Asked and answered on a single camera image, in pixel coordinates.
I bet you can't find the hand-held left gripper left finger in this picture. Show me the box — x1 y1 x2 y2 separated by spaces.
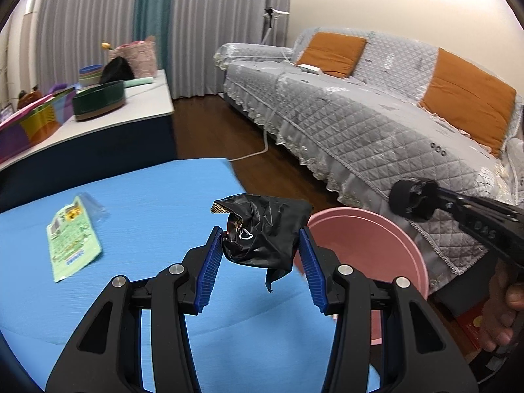
45 225 225 393

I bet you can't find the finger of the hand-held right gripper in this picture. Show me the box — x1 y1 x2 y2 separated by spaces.
462 196 524 224
436 187 476 235

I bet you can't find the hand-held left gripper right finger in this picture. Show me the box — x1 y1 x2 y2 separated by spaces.
299 227 479 393

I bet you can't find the black tape roll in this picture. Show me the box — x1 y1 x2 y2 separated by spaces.
389 179 441 220

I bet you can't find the black foil wrapper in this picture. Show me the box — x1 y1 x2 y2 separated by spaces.
210 194 313 294

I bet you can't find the pink plastic basin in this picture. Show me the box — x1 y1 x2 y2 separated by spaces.
295 207 430 346

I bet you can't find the person's right hand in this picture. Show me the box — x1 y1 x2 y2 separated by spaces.
482 262 524 347

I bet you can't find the red box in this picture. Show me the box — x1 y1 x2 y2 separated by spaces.
456 301 493 351

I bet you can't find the orange cushion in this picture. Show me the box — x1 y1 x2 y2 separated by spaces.
418 48 517 157
295 33 367 78

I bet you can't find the grey quilted sofa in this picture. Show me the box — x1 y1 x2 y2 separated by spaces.
214 28 524 291

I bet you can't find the green printed packet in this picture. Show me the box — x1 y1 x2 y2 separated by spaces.
46 196 103 283

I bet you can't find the white-topped navy coffee table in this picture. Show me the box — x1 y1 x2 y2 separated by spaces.
0 69 177 214

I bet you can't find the dark green round tub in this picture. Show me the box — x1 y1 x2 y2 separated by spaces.
72 81 127 122

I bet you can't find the black cap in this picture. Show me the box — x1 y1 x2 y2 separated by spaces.
99 56 135 85

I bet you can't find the pink patterned basket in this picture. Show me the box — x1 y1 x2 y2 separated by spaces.
108 35 158 79

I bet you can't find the colourful striped box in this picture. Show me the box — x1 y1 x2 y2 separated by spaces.
0 86 78 165

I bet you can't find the stack of pastel bowls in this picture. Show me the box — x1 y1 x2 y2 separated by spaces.
78 65 103 89

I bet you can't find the brown figurine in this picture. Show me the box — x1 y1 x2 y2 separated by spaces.
18 86 42 105

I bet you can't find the white phone stand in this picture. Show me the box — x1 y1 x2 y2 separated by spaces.
263 7 290 46

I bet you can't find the grey curtain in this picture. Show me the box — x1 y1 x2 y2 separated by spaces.
25 0 294 100

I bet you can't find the teal curtain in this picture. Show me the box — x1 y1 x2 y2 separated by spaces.
133 0 177 68

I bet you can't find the white standing air conditioner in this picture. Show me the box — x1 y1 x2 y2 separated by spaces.
0 0 44 107

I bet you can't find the white cable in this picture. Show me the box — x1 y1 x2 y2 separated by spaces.
227 67 304 163

